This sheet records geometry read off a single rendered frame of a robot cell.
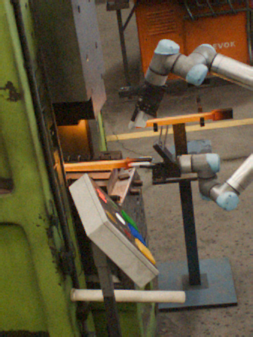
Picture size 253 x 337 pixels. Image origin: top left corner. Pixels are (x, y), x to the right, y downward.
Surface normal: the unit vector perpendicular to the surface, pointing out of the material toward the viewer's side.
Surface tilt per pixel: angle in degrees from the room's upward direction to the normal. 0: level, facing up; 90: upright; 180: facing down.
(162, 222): 0
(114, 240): 90
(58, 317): 90
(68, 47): 90
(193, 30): 90
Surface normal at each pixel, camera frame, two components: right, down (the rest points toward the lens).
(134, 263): 0.22, 0.43
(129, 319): -0.22, 0.48
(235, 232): -0.15, -0.88
